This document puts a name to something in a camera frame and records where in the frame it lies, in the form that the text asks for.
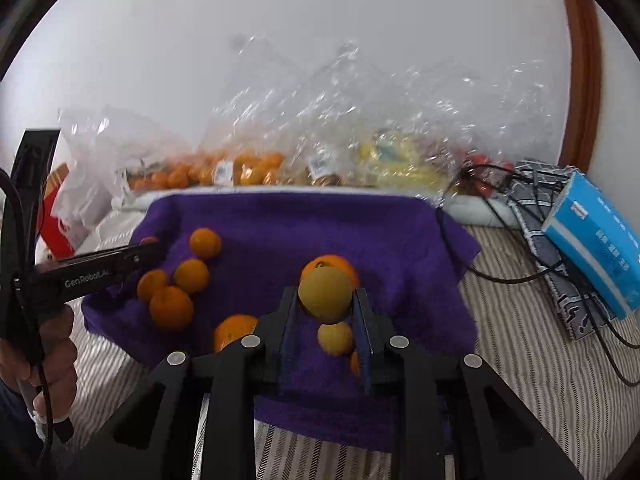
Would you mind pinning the white plastic bag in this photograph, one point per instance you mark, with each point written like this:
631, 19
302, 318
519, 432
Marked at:
100, 160

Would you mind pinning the brown wooden door frame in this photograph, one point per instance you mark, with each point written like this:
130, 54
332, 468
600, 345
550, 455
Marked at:
580, 60

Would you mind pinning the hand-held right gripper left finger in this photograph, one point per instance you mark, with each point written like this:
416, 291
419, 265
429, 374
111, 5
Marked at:
287, 340

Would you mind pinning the black white patterned cloth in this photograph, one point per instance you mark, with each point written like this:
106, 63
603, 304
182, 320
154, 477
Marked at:
540, 200

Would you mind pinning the purple towel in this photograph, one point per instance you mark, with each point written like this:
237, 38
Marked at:
350, 230

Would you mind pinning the small red fruit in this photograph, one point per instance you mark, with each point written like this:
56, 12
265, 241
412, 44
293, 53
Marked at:
148, 241

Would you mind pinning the clear bag of yellow fruit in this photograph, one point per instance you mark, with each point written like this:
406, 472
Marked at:
400, 150

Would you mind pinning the crinkled clear plastic bag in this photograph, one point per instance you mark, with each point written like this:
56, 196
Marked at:
490, 125

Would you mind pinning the yellow-green round fruit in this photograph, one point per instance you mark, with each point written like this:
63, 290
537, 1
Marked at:
325, 294

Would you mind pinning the clear bag of oranges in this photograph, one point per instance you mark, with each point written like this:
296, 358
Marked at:
165, 170
260, 150

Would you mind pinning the striped quilted bed cover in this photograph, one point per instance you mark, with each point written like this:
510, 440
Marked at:
525, 335

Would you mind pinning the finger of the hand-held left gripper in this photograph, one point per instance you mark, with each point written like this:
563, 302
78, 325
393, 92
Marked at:
137, 259

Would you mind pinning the small yellow round fruit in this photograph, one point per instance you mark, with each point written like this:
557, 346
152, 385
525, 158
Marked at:
336, 338

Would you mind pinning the blue tissue pack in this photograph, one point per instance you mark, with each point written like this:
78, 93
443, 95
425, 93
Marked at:
595, 245

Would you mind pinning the person's left hand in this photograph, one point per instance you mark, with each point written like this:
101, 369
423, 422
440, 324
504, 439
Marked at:
62, 360

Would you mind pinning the large orange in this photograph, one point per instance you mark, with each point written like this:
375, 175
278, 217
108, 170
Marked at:
171, 307

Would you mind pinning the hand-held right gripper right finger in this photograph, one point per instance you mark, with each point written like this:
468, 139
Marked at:
362, 340

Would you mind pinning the red paper shopping bag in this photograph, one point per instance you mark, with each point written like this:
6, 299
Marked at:
52, 232

